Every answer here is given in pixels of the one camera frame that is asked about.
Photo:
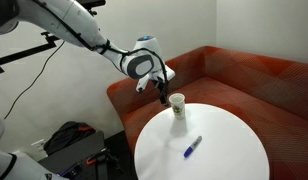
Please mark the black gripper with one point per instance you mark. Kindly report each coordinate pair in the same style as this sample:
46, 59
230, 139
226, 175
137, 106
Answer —
161, 85

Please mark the white paper cup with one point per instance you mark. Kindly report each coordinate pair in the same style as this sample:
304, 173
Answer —
178, 106

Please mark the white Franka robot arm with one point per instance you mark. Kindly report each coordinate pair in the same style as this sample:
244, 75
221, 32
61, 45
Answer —
70, 18

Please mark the blue marker pen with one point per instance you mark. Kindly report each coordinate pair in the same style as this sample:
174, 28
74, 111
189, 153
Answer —
193, 146

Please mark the orange red corner sofa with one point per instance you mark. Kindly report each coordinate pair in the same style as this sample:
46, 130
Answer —
247, 86

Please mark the black backpack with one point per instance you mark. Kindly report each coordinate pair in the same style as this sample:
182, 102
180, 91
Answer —
69, 135

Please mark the black bag with red trim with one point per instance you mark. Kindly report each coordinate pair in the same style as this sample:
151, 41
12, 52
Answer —
77, 156

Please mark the black camera on mount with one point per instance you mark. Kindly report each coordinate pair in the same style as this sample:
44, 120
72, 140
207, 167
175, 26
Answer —
90, 3

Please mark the white wall outlet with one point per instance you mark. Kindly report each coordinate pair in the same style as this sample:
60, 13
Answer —
37, 145

